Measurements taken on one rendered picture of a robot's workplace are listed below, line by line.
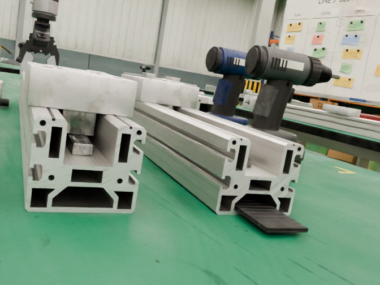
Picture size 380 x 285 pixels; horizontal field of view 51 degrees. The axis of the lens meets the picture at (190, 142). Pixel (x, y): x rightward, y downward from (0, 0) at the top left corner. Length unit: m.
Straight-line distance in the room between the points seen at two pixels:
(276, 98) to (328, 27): 3.43
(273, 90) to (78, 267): 0.55
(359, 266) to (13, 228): 0.29
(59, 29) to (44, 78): 12.10
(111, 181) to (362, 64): 3.55
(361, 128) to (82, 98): 1.90
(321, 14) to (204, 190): 3.88
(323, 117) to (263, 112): 1.60
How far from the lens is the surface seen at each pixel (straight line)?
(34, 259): 0.30
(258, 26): 9.50
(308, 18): 4.38
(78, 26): 12.65
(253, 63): 0.75
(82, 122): 0.46
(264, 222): 0.42
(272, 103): 0.77
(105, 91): 0.44
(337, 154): 4.76
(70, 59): 12.57
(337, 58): 4.02
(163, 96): 0.73
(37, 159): 0.37
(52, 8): 1.34
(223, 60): 0.91
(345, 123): 2.27
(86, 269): 0.29
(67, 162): 0.38
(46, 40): 1.25
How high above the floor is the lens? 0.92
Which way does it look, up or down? 9 degrees down
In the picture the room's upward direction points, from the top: 10 degrees clockwise
